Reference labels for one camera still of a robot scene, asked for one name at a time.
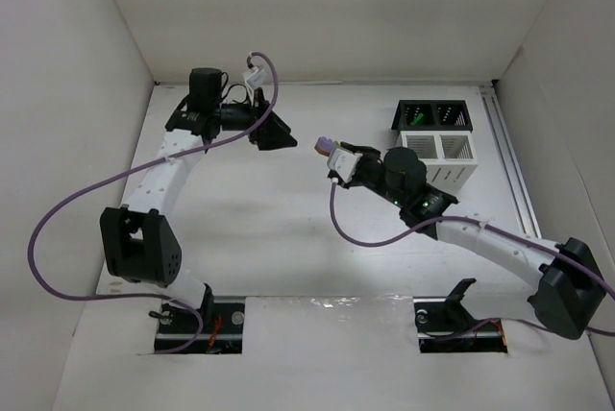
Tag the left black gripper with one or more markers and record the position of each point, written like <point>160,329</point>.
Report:
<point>261,124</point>

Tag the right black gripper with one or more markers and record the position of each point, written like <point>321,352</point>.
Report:
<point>361,169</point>

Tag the orange green lego stack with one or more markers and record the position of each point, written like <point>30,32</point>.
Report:
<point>325,146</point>

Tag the long green lego brick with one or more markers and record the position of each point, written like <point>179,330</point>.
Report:
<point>418,119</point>

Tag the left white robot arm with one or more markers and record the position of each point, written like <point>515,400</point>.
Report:
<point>138,242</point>

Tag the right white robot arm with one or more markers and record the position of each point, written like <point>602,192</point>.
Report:
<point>567,287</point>

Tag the white slotted container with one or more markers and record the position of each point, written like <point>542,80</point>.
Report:
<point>450,157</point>

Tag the black slotted container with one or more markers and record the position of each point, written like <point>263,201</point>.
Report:
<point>440,115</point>

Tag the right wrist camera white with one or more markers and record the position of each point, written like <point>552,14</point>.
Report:
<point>343,163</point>

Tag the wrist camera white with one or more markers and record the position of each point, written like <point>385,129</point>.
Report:
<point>254,77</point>
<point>343,163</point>

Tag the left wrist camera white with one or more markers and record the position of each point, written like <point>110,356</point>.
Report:
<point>254,77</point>

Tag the aluminium rail right side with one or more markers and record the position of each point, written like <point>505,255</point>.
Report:
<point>522,204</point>

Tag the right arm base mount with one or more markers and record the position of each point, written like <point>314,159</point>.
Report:
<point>444,325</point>

